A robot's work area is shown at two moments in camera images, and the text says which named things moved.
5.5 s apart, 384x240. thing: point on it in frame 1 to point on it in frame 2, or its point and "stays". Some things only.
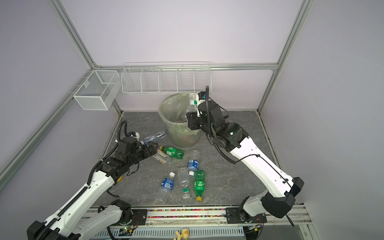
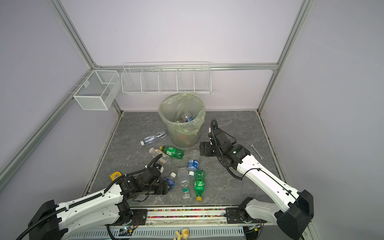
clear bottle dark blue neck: [152, 138] stays
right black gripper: [195, 118] to [206, 146]
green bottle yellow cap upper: [172, 151] stays
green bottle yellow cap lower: [199, 184] stays
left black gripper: [148, 153] to [163, 188]
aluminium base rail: [297, 218] stays
